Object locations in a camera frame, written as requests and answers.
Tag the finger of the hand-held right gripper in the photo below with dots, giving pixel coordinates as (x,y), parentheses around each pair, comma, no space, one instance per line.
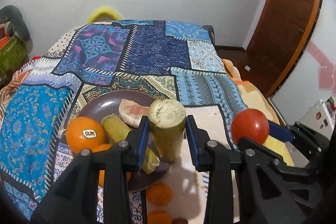
(279,130)
(252,144)

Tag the green box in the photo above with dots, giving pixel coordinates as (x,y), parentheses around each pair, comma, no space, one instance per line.
(11,58)

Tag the yellow cartoon blanket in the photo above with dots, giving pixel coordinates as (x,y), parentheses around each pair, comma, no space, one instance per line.
(257,98)

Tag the brown wooden door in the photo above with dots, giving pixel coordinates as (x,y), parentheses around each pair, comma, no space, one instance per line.
(283,16)

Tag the purple plate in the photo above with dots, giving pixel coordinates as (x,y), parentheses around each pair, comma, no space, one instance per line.
(105,104)

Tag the white fridge with magnets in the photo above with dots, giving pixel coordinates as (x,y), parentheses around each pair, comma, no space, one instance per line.
(315,119)

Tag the small red-brown date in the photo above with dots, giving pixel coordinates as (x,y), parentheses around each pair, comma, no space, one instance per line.
(180,221)

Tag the red tomato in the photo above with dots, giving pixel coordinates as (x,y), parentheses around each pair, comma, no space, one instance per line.
(249,124)

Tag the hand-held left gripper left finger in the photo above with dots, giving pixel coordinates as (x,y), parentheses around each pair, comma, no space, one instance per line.
(141,141)

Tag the orange patterned cloth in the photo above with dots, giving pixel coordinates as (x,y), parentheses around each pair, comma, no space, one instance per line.
(15,82)

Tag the sugarcane piece with brown end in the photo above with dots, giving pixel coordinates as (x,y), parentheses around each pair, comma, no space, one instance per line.
(115,129)

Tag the yellow foam tube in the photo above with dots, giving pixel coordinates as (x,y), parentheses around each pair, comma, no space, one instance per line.
(105,11)

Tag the pink sticker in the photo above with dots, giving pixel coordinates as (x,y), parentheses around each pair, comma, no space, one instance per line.
(324,69)

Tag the green sugarcane piece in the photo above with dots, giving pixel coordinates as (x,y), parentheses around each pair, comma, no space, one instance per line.
(166,129)

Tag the small white square object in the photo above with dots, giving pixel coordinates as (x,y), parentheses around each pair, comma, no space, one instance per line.
(247,68)

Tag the peeled pink pomelo segment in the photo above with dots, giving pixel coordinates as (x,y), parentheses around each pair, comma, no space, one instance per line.
(132,111)

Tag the orange box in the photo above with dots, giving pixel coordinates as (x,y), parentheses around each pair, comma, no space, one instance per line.
(5,41)

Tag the dark purple cloth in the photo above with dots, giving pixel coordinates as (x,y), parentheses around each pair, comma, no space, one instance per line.
(210,35)

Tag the large orange with sticker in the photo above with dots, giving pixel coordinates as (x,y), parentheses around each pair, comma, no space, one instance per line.
(84,136)

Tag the blue patchwork blanket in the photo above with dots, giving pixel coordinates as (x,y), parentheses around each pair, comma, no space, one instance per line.
(155,50)

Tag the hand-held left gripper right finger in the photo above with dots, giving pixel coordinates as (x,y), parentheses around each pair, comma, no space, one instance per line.
(192,142)

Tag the small tangerine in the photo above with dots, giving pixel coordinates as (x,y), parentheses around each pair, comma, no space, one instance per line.
(158,217)
(158,193)

